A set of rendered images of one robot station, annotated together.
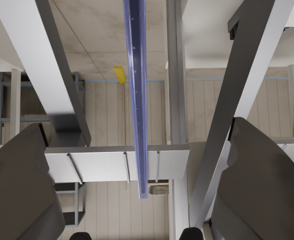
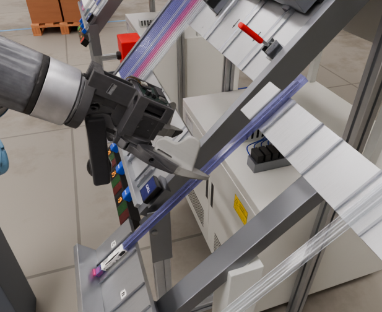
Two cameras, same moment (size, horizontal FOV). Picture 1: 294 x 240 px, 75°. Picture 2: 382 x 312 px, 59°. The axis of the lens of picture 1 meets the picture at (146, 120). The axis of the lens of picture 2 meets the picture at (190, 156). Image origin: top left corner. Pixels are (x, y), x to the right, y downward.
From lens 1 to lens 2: 0.52 m
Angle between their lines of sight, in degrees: 72
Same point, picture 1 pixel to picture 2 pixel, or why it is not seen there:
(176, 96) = (353, 128)
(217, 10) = (291, 177)
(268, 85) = not seen: outside the picture
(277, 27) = not seen: hidden behind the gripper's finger
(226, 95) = (240, 123)
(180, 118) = (358, 101)
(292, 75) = (312, 69)
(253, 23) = (205, 155)
